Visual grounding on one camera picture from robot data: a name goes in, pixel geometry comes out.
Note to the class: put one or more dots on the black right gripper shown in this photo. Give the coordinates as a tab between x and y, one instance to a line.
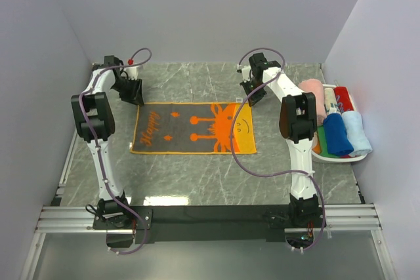
252	98

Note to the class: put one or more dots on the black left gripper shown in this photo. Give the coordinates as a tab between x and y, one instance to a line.
135	96

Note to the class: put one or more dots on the grey orange giraffe towel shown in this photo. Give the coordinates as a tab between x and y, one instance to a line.
193	128

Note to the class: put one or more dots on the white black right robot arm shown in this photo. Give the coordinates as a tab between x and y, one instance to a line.
297	125

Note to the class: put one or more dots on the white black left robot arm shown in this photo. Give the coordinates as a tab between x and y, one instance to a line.
95	124

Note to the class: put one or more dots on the pink rolled towel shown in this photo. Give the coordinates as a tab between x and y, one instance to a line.
312	85

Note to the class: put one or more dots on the cream patterned rolled towel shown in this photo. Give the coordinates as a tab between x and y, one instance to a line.
326	104

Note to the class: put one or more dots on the red rolled towel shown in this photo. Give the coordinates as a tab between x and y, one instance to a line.
343	99

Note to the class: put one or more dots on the white towel basket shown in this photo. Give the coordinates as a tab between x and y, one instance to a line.
316	145

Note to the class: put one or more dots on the green rolled towel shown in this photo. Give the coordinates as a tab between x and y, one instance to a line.
323	143

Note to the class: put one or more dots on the dark blue rolled towel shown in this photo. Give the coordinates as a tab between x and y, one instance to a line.
336	135

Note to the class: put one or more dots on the light blue rolled towel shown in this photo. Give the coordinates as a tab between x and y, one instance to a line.
355	133

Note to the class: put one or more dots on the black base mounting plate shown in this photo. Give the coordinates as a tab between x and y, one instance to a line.
212	223

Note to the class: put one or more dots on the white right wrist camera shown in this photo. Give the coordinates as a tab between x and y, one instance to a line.
245	72

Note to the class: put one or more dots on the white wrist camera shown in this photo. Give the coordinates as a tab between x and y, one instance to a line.
245	72
131	70

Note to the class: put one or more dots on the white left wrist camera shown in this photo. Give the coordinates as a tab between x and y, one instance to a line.
131	70

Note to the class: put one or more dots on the aluminium frame rail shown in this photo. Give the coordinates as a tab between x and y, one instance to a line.
350	217

